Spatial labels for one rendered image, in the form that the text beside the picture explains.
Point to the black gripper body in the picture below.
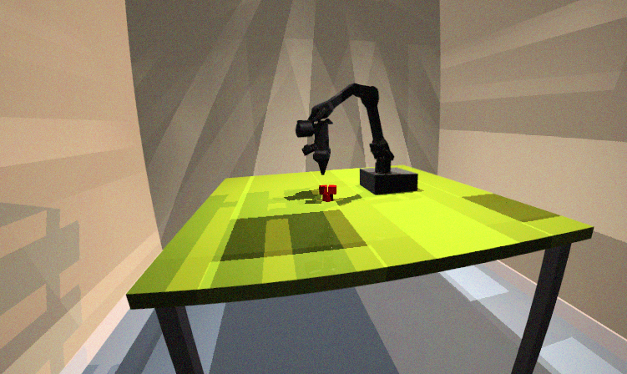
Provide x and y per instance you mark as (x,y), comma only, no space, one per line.
(322,143)

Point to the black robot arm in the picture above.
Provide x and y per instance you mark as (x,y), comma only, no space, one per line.
(369,96)

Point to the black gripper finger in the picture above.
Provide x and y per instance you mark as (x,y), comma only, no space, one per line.
(322,165)

